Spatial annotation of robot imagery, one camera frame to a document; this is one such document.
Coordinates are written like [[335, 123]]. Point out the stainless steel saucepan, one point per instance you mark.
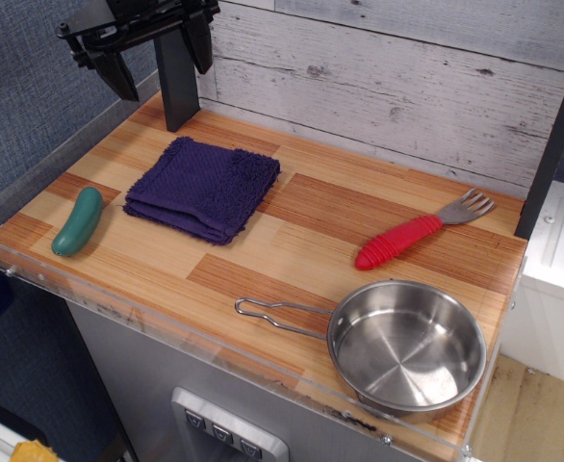
[[405, 349]]

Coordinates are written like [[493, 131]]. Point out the purple cloth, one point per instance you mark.
[[206, 191]]

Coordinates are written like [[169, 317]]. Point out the yellow object at corner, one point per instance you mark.
[[33, 451]]

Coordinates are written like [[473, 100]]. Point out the red handled metal fork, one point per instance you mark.
[[388, 245]]

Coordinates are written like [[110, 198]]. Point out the clear acrylic guard rail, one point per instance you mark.
[[157, 308]]

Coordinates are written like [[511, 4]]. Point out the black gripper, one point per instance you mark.
[[100, 30]]

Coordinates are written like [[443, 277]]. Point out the dark grey right post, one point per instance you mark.
[[543, 178]]

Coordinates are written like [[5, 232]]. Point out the green toy cucumber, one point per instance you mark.
[[81, 223]]

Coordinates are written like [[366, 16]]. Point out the dark grey post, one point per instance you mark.
[[543, 178], [177, 80]]

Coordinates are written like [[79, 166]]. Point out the silver dispenser button panel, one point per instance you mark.
[[237, 438]]

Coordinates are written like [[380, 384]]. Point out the dark grey left post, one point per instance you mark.
[[177, 80]]

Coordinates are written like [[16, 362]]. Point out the white ribbed side cabinet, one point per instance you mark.
[[533, 330]]

